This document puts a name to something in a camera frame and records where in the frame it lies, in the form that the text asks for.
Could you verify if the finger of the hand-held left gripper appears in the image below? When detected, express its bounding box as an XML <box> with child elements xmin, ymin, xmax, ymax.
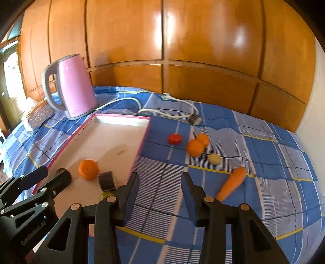
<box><xmin>0</xmin><ymin>168</ymin><xmax>72</xmax><ymax>229</ymax></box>
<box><xmin>0</xmin><ymin>166</ymin><xmax>49</xmax><ymax>207</ymax></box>

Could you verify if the wooden wardrobe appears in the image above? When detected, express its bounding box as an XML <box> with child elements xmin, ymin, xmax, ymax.
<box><xmin>18</xmin><ymin>0</ymin><xmax>316</xmax><ymax>132</ymax></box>

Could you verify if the orange mandarin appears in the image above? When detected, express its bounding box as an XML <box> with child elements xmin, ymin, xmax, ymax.
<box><xmin>197</xmin><ymin>133</ymin><xmax>210</xmax><ymax>147</ymax></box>
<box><xmin>186</xmin><ymin>139</ymin><xmax>205</xmax><ymax>158</ymax></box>
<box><xmin>78</xmin><ymin>159</ymin><xmax>99</xmax><ymax>181</ymax></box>

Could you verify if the blue plaid blanket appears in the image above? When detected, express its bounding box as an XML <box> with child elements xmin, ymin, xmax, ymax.
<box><xmin>0</xmin><ymin>86</ymin><xmax>323</xmax><ymax>264</ymax></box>

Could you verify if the white power cable with plug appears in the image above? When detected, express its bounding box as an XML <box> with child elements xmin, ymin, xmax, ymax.
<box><xmin>94</xmin><ymin>93</ymin><xmax>200</xmax><ymax>120</ymax></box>

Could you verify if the pink electric kettle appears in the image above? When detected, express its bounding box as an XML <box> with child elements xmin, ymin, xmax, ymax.
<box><xmin>42</xmin><ymin>54</ymin><xmax>98</xmax><ymax>121</ymax></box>

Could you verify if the orange carrot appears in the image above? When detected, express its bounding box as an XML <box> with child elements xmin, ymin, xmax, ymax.
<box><xmin>216</xmin><ymin>167</ymin><xmax>247</xmax><ymax>202</ymax></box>

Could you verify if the patterned flat box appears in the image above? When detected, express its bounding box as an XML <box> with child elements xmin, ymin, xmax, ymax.
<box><xmin>25</xmin><ymin>100</ymin><xmax>55</xmax><ymax>127</ymax></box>

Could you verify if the window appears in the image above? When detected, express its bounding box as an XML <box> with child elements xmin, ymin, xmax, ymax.
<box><xmin>0</xmin><ymin>20</ymin><xmax>28</xmax><ymax>132</ymax></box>

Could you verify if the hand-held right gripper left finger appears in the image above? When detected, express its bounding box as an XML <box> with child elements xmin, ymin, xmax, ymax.
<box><xmin>36</xmin><ymin>172</ymin><xmax>141</xmax><ymax>264</ymax></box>

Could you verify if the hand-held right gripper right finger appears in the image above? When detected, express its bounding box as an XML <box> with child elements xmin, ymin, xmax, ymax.
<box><xmin>181</xmin><ymin>172</ymin><xmax>290</xmax><ymax>264</ymax></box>

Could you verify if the pink rimmed white tray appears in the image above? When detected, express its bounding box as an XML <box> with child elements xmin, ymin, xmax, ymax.
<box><xmin>32</xmin><ymin>113</ymin><xmax>152</xmax><ymax>238</ymax></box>

